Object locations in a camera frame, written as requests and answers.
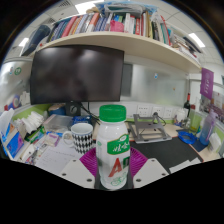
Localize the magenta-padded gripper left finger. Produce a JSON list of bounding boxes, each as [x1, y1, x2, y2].
[[59, 147, 100, 190]]

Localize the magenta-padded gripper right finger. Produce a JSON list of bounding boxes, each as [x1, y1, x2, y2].
[[128, 147, 170, 188]]

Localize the white drink bottle green cap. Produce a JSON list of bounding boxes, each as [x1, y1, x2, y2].
[[95, 104, 132, 191]]

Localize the translucent blue water bottle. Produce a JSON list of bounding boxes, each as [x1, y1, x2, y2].
[[198, 111, 218, 147]]

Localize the white paper sheet with writing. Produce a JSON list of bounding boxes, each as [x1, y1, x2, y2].
[[34, 142, 85, 177]]

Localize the black desk mat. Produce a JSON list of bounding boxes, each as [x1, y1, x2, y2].
[[129, 135, 205, 175]]

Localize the white paper slip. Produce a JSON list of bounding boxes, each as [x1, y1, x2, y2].
[[168, 156, 203, 175]]

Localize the white mug black diamond pattern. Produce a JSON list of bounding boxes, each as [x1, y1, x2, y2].
[[61, 122, 95, 155]]

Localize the grey metal laptop stand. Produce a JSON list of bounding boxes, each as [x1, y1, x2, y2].
[[127, 112, 174, 145]]

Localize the blue round tape roll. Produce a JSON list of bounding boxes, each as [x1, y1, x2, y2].
[[177, 130, 198, 145]]

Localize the blue tissue box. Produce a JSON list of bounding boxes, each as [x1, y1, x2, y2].
[[5, 129, 26, 160]]

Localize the dark wine bottle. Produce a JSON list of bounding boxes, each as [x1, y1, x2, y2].
[[183, 92, 192, 118]]

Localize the black computer monitor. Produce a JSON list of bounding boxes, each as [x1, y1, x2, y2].
[[29, 44, 125, 106]]

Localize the purple hanging banner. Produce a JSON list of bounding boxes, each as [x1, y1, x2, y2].
[[199, 67, 215, 101]]

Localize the ceiling lights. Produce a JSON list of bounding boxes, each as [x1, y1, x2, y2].
[[17, 0, 207, 49]]

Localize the white wall socket strip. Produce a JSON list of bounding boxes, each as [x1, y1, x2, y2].
[[136, 104, 175, 119]]

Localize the white wall shelf with books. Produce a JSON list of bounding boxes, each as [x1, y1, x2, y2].
[[19, 0, 203, 75]]

